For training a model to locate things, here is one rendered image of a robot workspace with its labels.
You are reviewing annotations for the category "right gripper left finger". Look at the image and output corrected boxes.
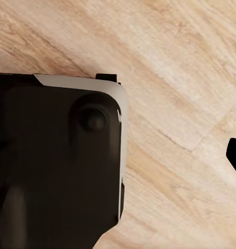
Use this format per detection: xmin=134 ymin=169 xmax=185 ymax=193
xmin=0 ymin=138 xmax=20 ymax=190

